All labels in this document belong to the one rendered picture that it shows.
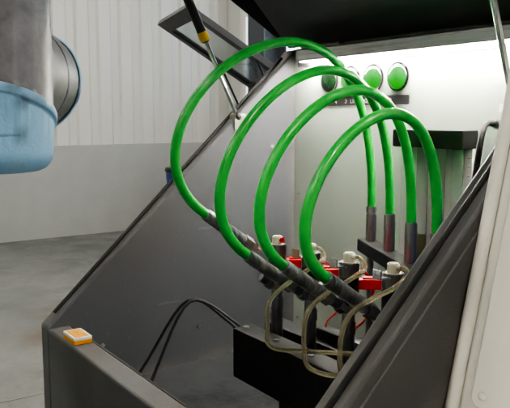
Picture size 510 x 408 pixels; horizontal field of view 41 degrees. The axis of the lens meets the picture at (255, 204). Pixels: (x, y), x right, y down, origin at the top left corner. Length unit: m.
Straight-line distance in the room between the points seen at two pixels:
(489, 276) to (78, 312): 0.74
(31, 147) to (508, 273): 0.54
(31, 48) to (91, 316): 0.93
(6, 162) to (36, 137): 0.02
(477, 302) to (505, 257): 0.06
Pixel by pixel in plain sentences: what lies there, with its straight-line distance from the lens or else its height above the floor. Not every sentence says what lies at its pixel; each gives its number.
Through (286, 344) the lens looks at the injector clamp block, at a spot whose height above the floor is 0.98.
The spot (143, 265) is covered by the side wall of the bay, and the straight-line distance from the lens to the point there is 1.29.
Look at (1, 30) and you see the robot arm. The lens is 0.37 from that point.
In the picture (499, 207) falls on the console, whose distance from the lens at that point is 0.79.
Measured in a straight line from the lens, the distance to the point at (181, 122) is 0.93.
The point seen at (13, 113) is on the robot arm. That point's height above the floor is 1.31.
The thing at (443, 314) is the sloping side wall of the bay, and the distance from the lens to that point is 0.78.
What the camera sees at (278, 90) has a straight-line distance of 0.92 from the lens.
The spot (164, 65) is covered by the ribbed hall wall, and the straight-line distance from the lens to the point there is 8.22.
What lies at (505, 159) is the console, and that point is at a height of 1.26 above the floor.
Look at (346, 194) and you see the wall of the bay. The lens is 1.33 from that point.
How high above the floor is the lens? 1.31
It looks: 7 degrees down
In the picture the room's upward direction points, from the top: straight up
